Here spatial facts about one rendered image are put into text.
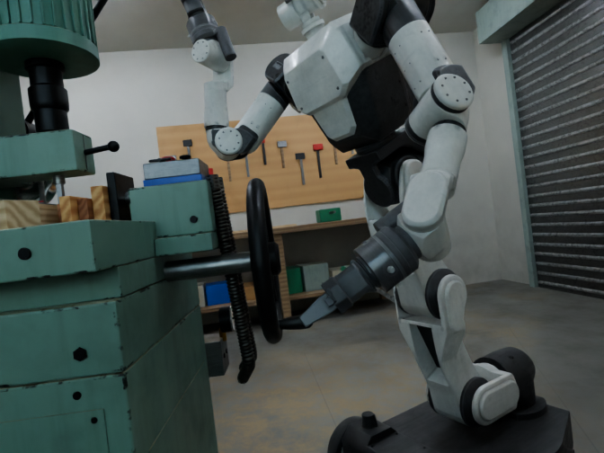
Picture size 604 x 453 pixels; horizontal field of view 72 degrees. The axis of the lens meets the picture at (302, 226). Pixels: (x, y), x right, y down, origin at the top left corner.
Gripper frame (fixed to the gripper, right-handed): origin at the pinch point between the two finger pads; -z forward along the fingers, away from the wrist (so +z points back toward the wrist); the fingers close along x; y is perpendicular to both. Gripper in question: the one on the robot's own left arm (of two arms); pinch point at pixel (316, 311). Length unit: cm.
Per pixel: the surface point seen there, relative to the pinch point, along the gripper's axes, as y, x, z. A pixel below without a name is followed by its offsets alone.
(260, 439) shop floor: -24, 112, -57
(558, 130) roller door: 7, 273, 232
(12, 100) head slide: 63, -6, -22
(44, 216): 36.7, -11.1, -24.9
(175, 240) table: 22.7, -5.4, -11.5
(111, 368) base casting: 9.0, -19.3, -23.3
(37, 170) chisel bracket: 46, -9, -23
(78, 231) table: 22.2, -26.8, -14.6
